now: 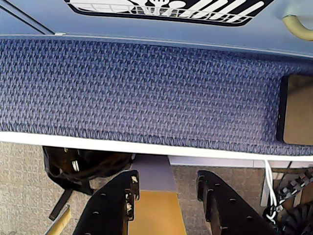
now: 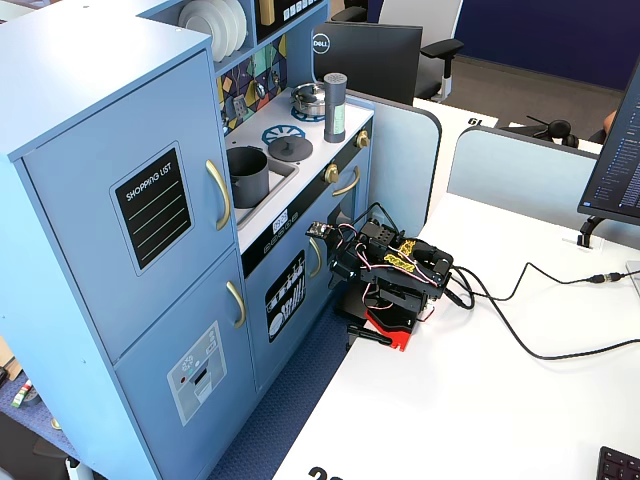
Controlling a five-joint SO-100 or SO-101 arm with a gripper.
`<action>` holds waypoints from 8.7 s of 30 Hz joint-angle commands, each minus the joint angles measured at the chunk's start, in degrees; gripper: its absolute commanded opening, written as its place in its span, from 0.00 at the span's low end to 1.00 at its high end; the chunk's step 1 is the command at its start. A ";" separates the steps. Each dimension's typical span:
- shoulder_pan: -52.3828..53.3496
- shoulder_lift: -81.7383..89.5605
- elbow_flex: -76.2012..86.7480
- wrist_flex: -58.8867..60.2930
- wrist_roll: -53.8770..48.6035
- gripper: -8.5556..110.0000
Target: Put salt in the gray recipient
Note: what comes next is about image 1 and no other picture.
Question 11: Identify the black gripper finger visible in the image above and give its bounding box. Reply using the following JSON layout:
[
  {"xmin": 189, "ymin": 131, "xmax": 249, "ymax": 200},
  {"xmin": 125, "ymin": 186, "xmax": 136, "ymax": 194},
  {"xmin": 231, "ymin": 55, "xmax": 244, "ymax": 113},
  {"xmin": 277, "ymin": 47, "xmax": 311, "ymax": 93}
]
[
  {"xmin": 73, "ymin": 170, "xmax": 140, "ymax": 235},
  {"xmin": 197, "ymin": 170, "xmax": 277, "ymax": 235}
]

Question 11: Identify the black bag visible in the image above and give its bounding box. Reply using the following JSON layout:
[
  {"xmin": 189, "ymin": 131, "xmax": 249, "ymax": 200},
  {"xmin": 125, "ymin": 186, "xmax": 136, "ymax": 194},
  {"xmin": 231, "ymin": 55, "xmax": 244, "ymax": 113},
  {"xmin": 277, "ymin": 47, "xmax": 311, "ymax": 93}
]
[{"xmin": 43, "ymin": 146, "xmax": 135, "ymax": 221}]

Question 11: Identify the tan wooden bar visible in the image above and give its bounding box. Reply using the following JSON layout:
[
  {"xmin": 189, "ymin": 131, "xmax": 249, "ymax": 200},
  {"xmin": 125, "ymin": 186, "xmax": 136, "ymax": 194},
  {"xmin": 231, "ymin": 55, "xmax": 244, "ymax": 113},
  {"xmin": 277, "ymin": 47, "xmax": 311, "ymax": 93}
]
[{"xmin": 45, "ymin": 204, "xmax": 73, "ymax": 235}]

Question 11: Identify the brown cardboard box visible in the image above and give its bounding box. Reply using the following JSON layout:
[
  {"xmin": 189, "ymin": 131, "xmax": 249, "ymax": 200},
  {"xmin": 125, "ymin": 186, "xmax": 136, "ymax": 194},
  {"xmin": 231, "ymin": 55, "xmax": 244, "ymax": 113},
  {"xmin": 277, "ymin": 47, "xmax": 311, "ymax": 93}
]
[{"xmin": 128, "ymin": 190, "xmax": 188, "ymax": 235}]

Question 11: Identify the blue woven mat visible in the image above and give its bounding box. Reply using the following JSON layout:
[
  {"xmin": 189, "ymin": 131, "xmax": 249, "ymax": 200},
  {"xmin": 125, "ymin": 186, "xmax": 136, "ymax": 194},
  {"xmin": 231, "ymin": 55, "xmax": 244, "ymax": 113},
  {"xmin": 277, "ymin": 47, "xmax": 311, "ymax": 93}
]
[{"xmin": 0, "ymin": 36, "xmax": 313, "ymax": 157}]

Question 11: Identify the black smartphone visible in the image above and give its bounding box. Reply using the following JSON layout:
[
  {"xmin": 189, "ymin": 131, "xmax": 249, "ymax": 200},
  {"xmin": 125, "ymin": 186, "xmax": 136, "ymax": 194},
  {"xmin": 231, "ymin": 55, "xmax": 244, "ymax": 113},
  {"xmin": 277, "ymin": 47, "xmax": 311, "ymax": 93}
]
[{"xmin": 275, "ymin": 74, "xmax": 313, "ymax": 145}]

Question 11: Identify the blue dishwasher door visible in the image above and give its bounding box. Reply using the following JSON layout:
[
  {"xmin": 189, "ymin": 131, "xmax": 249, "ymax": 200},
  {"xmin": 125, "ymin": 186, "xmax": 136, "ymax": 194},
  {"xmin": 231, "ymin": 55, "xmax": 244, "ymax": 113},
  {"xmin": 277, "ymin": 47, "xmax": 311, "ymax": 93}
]
[{"xmin": 1, "ymin": 0, "xmax": 313, "ymax": 56}]

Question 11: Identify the white cable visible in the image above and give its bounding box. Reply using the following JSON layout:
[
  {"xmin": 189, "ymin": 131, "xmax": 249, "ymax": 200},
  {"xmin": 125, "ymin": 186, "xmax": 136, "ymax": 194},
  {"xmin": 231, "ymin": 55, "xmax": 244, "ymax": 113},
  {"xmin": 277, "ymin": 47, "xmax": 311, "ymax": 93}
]
[{"xmin": 264, "ymin": 159, "xmax": 278, "ymax": 222}]

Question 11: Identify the black cable bundle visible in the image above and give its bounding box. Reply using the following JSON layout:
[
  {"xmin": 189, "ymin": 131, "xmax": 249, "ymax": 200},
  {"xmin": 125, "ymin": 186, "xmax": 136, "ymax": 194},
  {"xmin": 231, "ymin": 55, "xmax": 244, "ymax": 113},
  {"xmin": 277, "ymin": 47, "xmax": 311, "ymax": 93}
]
[{"xmin": 263, "ymin": 167, "xmax": 313, "ymax": 235}]

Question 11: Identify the gold dishwasher door handle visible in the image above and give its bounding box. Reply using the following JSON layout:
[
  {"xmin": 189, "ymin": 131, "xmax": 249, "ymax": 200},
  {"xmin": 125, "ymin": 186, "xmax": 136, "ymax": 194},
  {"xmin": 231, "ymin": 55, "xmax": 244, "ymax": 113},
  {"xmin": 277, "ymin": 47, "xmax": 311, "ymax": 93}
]
[{"xmin": 282, "ymin": 14, "xmax": 313, "ymax": 42}]

